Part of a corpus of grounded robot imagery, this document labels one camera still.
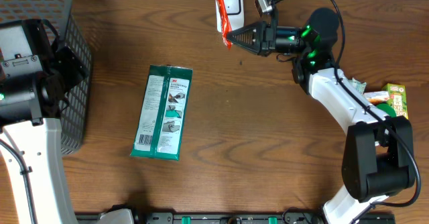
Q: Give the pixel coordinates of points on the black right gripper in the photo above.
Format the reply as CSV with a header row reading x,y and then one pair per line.
x,y
267,37

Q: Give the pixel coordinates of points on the red Nescafe coffee stick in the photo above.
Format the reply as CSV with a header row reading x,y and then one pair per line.
x,y
225,23

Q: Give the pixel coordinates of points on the light blue wipes pack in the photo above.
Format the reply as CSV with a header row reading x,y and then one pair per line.
x,y
359,86

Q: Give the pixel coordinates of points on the green white package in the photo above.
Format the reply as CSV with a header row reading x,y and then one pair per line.
x,y
161,121

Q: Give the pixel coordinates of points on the orange snack packet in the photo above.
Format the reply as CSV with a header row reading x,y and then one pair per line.
x,y
377,97

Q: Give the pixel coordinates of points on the green lid jar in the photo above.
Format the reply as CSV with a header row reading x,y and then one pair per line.
x,y
387,108

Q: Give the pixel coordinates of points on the green tea carton box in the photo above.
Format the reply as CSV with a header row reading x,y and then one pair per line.
x,y
397,98

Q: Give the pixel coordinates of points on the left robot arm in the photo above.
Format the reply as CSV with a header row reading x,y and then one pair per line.
x,y
33,158

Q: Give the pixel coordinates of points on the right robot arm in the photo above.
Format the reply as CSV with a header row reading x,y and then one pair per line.
x,y
378,160

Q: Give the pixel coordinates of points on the grey plastic mesh basket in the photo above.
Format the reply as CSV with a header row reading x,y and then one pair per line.
x,y
75,100

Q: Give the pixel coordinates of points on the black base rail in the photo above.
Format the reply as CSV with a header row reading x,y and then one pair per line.
x,y
293,217

